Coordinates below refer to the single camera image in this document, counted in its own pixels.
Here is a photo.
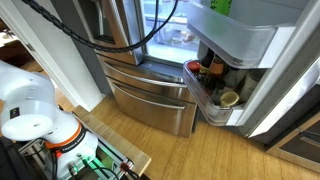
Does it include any yellow lidded jar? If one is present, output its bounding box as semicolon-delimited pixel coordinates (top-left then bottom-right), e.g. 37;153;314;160
219;90;241;109

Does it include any grey jar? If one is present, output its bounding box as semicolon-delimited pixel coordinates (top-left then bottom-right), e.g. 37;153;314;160
239;69;265;103

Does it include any stainless steel fridge body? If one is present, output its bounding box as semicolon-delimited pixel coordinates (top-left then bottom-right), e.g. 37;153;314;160
49;0;201;139

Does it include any red black clamp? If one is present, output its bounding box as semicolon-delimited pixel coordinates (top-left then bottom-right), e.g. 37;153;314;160
119;161;135;174

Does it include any wooden table board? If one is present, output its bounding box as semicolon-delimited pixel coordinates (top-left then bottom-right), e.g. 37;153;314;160
72;105;152;177

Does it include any brown capped sauce bottle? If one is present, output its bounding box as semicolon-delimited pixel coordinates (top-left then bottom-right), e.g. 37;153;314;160
209;55;226;78

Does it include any open fridge door white liner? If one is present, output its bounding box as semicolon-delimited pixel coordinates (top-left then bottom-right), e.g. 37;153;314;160
183;0;320;139

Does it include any black braided cable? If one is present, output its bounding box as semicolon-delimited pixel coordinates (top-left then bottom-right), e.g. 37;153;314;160
21;0;180;54

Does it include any grey kitchen drawer cabinet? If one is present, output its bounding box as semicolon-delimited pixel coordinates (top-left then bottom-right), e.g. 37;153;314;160
266;111;320;174

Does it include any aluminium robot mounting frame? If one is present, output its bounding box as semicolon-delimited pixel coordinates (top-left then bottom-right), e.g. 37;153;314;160
18;138;135;180

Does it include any red capped sauce bottle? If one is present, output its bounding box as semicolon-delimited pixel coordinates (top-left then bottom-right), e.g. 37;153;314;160
186;60;202;76

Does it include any frosted deep fridge door bin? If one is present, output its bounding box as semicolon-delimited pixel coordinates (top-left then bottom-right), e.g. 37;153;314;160
185;0;278;70

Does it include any stainless fridge drawer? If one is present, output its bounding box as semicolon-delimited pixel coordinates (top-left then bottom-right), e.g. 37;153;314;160
98;54;198;104
106;78;198;139

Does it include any dark bottle with yellow label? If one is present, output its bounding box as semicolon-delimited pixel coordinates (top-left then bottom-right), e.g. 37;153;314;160
199;48;215;76

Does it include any stainless fridge door with dispenser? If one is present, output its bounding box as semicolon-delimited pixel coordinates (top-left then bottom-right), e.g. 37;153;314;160
71;0;146;66

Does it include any dark glass bottle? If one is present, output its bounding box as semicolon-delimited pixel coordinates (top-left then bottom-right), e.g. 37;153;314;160
202;71;227;105

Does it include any clear shallow fridge door bin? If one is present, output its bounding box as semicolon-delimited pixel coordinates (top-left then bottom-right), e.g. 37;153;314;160
182;59;246;127

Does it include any green plastic drink bottle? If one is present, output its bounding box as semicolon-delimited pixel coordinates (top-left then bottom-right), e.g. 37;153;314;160
209;0;233;17

